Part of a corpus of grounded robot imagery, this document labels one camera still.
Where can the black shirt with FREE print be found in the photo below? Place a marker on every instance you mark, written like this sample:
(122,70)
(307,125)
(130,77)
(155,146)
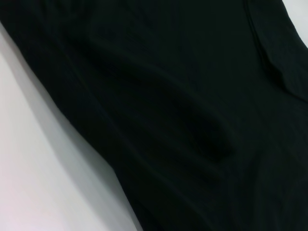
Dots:
(168,96)

